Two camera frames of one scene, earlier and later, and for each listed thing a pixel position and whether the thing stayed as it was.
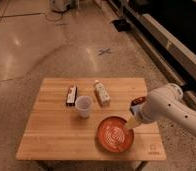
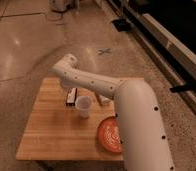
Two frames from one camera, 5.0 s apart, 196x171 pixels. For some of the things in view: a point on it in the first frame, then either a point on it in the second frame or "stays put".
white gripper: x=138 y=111 → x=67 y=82
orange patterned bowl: x=114 y=135 stays put
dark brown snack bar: x=72 y=96 stays put
